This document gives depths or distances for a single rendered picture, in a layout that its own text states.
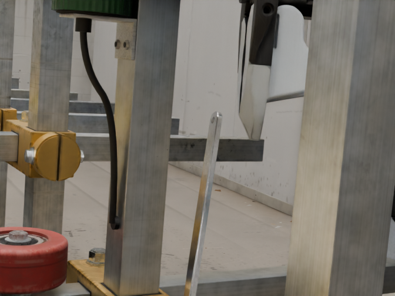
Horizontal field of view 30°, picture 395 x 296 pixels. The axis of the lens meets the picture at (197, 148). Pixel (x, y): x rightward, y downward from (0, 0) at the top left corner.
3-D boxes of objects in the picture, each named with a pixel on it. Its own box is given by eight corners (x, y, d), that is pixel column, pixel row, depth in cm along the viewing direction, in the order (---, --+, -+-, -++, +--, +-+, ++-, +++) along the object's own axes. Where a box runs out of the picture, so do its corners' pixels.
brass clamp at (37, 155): (48, 161, 91) (50, 120, 90) (85, 181, 79) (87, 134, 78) (-3, 161, 88) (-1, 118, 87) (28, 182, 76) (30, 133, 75)
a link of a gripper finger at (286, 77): (331, 144, 49) (342, 6, 49) (242, 136, 48) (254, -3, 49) (320, 146, 52) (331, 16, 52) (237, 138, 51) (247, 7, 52)
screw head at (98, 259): (104, 258, 68) (105, 246, 68) (113, 265, 66) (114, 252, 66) (83, 259, 67) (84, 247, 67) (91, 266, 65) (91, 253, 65)
